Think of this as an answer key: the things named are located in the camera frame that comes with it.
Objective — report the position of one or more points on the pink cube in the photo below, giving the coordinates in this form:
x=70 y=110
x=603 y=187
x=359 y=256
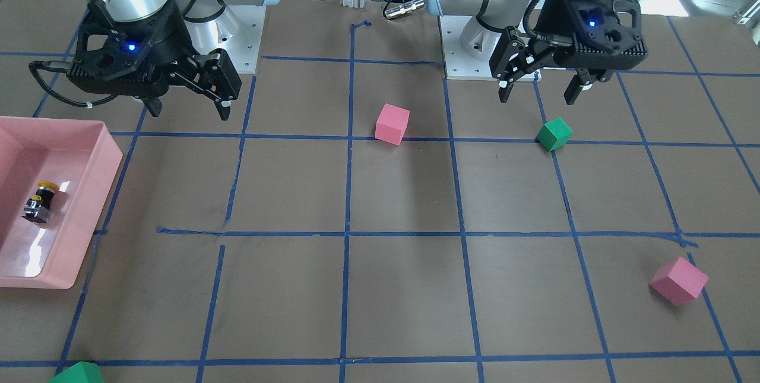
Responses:
x=391 y=124
x=679 y=281

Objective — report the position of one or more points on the pink cube front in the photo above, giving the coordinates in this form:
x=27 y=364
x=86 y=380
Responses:
x=679 y=281

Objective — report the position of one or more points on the yellow push button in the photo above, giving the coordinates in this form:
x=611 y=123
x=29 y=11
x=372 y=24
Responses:
x=38 y=207

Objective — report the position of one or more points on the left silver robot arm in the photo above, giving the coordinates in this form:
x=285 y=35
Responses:
x=496 y=15

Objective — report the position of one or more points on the green cube near arm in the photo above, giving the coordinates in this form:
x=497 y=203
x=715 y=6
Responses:
x=554 y=134

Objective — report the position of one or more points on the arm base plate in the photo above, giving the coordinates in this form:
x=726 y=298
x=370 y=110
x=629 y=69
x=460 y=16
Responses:
x=238 y=30
x=467 y=48

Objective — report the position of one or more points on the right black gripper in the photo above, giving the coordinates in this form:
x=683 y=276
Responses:
x=167 y=32

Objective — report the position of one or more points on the silver metal connector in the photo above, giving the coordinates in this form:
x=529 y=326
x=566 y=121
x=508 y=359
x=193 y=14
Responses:
x=404 y=9

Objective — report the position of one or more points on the pink plastic tray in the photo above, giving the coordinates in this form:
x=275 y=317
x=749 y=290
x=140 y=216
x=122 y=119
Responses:
x=56 y=175

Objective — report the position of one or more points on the pink cube centre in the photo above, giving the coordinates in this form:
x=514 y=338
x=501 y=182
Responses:
x=391 y=124

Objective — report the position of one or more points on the green cube far corner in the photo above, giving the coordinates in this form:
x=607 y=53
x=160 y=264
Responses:
x=81 y=372

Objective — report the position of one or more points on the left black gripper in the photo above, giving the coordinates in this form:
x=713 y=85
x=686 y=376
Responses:
x=547 y=40

